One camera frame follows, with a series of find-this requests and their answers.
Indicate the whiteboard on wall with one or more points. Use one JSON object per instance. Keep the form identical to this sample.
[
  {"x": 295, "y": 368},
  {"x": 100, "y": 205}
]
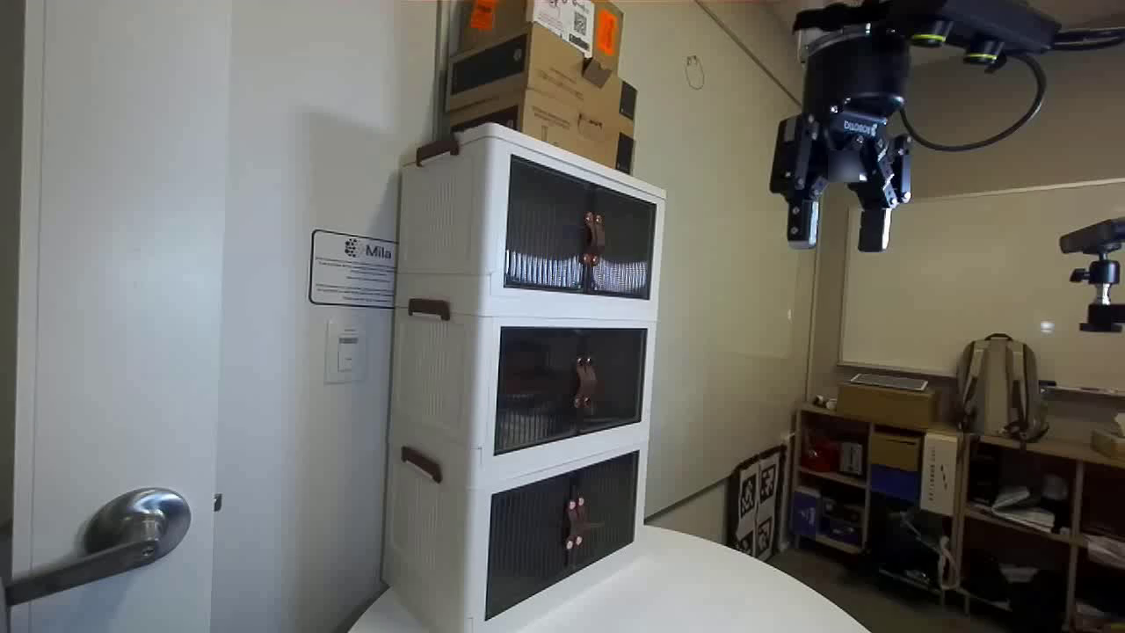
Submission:
[{"x": 976, "y": 263}]

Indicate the grey backpack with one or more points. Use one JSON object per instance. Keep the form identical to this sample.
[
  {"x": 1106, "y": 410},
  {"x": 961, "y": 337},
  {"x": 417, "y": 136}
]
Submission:
[{"x": 1001, "y": 389}]

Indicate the white three-tier storage cabinet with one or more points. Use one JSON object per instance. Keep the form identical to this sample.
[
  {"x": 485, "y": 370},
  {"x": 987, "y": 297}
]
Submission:
[{"x": 452, "y": 307}]

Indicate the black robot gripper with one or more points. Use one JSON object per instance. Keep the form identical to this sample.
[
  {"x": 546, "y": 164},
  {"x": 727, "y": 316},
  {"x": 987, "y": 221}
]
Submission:
[{"x": 853, "y": 88}]

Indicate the middle shelf doors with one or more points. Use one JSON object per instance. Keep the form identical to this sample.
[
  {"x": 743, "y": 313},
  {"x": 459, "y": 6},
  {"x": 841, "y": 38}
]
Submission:
[{"x": 566, "y": 382}]

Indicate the cardboard box on cabinet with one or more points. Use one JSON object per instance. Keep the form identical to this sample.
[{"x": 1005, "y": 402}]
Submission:
[{"x": 546, "y": 69}]

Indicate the wall sign plaque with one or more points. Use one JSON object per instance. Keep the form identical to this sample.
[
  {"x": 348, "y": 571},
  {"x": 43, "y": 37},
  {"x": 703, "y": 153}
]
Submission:
[{"x": 348, "y": 268}]

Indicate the calibration marker board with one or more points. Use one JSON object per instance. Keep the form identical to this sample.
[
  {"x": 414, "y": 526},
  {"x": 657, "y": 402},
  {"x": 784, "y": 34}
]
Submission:
[{"x": 756, "y": 505}]

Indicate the wooden low shelf unit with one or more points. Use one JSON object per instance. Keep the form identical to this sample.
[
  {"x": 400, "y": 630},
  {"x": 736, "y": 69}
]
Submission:
[{"x": 1029, "y": 532}]

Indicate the white wall switch plate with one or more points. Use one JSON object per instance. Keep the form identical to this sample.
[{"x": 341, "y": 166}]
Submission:
[{"x": 341, "y": 355}]

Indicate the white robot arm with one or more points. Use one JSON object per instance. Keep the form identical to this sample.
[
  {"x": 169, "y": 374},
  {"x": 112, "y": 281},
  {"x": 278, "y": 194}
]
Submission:
[{"x": 987, "y": 30}]

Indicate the shelf door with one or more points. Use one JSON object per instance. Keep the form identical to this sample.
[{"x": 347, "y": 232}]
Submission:
[
  {"x": 543, "y": 225},
  {"x": 620, "y": 245}
]

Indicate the silver door lever handle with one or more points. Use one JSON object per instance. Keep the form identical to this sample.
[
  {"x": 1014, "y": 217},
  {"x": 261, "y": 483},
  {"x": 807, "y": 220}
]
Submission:
[{"x": 129, "y": 532}]

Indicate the black camera on mount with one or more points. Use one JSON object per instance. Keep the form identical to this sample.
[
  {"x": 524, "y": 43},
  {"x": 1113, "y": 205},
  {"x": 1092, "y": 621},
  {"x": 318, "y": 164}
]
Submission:
[{"x": 1103, "y": 273}]

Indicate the white door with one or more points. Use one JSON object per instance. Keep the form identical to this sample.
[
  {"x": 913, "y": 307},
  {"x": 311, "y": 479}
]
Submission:
[{"x": 116, "y": 297}]

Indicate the cardboard box on shelf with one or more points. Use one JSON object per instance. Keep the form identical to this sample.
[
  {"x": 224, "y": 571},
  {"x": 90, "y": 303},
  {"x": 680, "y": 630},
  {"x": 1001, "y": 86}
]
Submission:
[{"x": 889, "y": 402}]

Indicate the shelf doors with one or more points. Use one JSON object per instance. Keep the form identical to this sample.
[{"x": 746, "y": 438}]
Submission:
[
  {"x": 559, "y": 526},
  {"x": 566, "y": 382}
]

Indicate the bottom shelf doors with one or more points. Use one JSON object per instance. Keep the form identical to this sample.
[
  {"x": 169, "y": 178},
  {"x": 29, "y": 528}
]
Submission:
[{"x": 559, "y": 526}]

